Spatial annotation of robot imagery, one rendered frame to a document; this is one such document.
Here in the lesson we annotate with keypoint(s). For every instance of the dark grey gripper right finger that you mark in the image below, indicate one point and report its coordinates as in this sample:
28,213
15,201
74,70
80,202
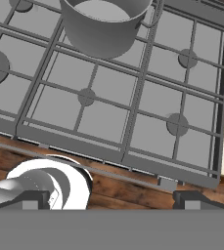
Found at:
190,199

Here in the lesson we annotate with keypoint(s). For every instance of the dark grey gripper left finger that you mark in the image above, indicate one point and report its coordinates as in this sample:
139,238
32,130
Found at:
35,198

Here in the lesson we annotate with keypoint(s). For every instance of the grey metal pot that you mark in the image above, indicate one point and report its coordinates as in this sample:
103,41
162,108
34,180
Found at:
103,29

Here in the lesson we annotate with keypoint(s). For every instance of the grey gas hob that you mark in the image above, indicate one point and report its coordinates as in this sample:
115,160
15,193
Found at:
116,97

